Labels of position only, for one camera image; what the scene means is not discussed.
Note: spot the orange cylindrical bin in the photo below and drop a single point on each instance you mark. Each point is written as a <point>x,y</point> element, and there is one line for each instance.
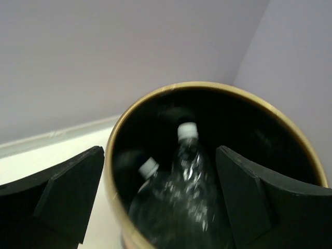
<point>225,116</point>

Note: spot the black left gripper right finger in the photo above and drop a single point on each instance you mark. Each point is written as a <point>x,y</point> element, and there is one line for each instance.
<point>269,210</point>

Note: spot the clear crushed bottle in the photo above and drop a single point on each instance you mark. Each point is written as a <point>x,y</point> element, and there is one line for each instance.
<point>163,221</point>

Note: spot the clear bottle white cap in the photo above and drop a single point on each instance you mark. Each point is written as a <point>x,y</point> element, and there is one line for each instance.
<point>196,194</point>

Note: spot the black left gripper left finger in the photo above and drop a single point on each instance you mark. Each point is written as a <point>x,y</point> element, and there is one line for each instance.
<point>52,208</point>

